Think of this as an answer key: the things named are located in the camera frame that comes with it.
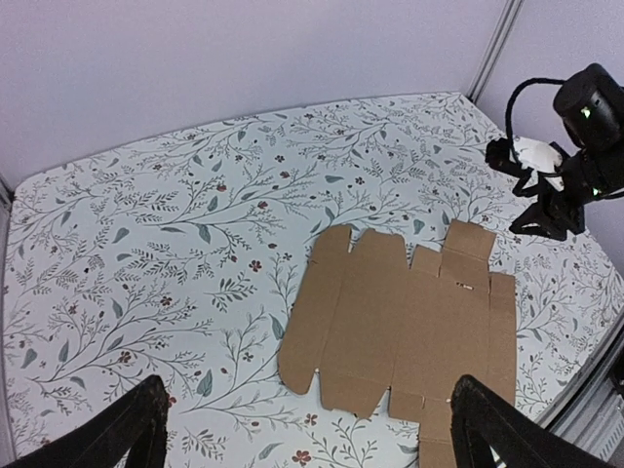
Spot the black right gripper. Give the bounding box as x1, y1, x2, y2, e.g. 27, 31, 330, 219
509, 157, 591, 240

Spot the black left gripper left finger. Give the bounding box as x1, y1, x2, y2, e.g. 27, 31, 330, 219
9, 374, 169, 467

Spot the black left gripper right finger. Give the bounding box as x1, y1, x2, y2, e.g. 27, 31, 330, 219
450, 374, 605, 468

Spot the brown cardboard box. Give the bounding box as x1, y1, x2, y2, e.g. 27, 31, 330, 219
278, 220, 517, 467

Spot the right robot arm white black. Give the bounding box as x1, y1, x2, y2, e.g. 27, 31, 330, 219
505, 63, 623, 241

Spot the floral patterned table mat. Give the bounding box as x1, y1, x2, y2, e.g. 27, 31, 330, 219
1, 93, 623, 467

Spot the aluminium front rail frame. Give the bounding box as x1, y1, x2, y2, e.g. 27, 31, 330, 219
536, 330, 623, 461

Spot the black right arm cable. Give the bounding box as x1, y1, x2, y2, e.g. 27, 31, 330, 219
504, 77, 569, 162

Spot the right aluminium corner post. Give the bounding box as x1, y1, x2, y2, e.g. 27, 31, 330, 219
466, 0, 525, 103

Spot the aluminium corner post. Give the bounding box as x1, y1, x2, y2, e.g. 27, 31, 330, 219
466, 0, 525, 103
0, 175, 14, 212

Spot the left aluminium corner post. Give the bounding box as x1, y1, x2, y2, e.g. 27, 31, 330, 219
0, 175, 14, 212

